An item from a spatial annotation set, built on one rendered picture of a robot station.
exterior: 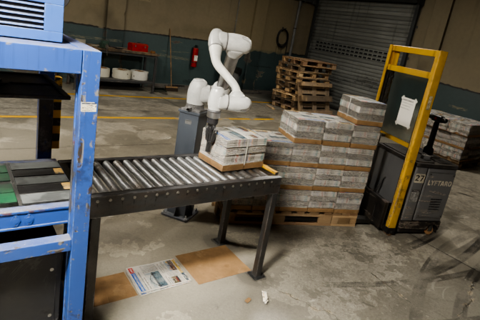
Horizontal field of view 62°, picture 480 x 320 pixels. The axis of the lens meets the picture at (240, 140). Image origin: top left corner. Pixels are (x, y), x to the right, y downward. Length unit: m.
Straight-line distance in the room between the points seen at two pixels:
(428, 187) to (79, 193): 3.43
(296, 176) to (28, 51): 2.69
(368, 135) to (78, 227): 2.83
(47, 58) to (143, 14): 8.28
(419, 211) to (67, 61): 3.69
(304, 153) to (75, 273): 2.34
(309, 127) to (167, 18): 7.02
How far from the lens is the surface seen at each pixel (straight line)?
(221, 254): 3.29
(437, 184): 4.49
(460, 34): 10.16
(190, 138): 3.44
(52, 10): 1.86
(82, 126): 1.78
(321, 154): 3.81
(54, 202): 2.11
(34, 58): 1.69
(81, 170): 1.85
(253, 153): 2.80
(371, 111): 3.93
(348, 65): 11.60
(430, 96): 4.02
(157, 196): 2.29
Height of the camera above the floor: 1.73
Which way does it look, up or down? 15 degrees down
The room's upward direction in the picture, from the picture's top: 10 degrees clockwise
